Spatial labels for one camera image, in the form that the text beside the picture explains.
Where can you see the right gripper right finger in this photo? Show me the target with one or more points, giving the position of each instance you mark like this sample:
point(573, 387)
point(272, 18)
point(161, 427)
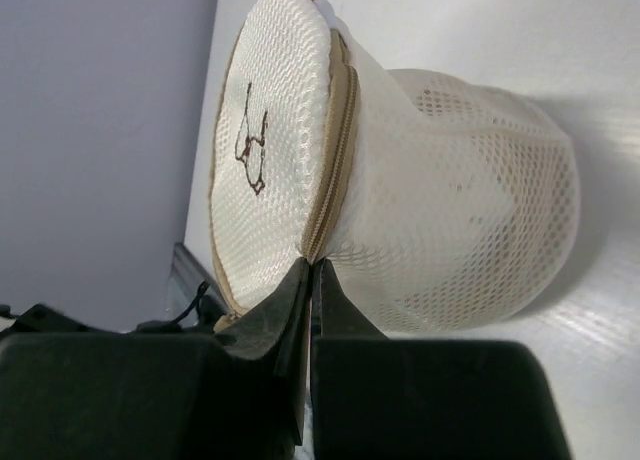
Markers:
point(378, 398)

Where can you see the aluminium mounting rail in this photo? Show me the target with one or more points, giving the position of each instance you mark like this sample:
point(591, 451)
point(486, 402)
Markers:
point(185, 278)

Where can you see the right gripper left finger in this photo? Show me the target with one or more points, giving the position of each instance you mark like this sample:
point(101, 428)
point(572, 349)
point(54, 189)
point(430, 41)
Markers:
point(162, 391)

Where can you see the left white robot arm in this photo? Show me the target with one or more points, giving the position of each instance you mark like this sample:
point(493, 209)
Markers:
point(138, 308)

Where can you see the white mesh laundry bag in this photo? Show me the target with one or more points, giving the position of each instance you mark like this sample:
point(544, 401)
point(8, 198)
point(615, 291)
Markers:
point(441, 204)

